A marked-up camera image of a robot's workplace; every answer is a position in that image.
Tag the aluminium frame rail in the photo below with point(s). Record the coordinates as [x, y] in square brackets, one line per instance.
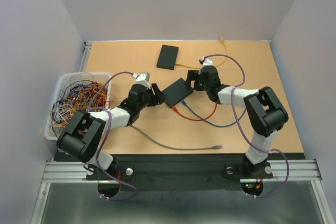
[74, 172]

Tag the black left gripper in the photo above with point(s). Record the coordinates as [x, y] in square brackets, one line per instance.
[158, 94]

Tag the white plastic basket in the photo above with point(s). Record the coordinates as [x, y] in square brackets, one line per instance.
[75, 91]

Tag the black network switch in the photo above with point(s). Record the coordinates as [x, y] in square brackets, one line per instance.
[176, 92]
[167, 57]

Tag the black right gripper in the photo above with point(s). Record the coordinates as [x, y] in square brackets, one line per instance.
[192, 74]

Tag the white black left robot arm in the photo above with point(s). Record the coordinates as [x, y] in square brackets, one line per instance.
[83, 133]

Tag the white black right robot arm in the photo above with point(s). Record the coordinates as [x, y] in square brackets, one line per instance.
[266, 113]

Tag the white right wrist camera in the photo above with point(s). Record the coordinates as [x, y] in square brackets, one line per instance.
[206, 61]

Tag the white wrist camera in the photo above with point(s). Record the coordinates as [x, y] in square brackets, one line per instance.
[206, 61]
[142, 79]

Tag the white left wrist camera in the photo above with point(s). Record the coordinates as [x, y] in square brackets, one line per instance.
[142, 79]

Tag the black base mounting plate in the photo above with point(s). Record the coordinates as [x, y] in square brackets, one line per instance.
[183, 172]

